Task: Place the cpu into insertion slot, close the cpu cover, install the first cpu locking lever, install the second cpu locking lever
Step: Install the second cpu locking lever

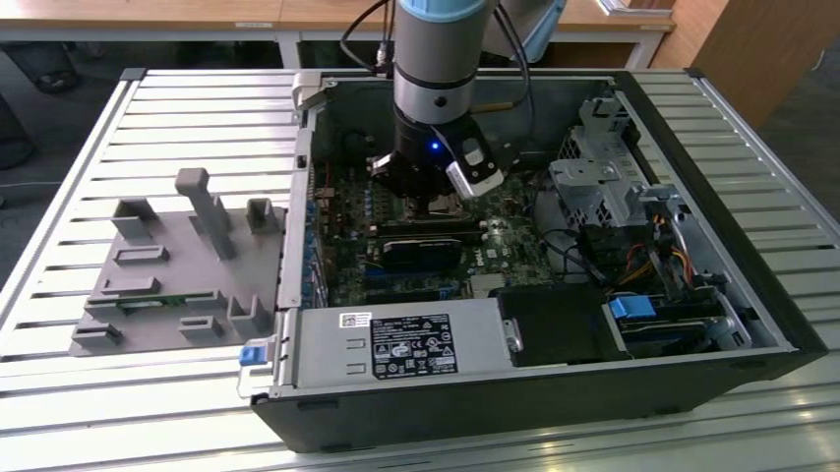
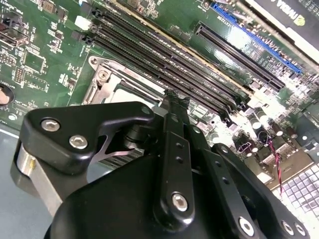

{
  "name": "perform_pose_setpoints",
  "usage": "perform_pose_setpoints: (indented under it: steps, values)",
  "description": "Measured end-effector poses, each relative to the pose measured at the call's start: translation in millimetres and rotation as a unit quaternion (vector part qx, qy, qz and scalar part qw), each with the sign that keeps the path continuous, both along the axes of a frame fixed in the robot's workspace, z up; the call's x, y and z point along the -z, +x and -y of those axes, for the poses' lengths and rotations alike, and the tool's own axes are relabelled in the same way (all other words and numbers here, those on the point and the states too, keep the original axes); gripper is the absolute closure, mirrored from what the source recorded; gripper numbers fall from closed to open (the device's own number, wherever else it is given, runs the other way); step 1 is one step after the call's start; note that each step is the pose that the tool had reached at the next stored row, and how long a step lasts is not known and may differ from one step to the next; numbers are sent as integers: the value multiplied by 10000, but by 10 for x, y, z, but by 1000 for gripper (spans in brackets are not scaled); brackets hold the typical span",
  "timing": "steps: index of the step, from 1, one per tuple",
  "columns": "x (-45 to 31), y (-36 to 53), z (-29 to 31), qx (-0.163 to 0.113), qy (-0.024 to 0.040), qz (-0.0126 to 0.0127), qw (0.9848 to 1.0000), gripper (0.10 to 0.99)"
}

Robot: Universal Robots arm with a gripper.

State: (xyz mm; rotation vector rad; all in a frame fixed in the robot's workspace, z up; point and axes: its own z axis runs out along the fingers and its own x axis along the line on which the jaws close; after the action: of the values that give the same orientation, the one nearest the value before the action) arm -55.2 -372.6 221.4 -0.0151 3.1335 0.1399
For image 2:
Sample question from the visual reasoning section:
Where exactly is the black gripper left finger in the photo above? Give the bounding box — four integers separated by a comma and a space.
19, 89, 197, 227

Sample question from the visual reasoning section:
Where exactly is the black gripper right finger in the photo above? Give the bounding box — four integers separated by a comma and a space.
178, 96, 312, 239

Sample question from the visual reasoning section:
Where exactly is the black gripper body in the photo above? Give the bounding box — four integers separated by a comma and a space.
44, 154, 237, 239

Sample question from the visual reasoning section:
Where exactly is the metal socket cover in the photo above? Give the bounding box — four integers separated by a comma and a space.
83, 63, 166, 107

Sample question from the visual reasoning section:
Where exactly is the silver CPU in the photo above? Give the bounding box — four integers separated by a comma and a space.
116, 84, 165, 105

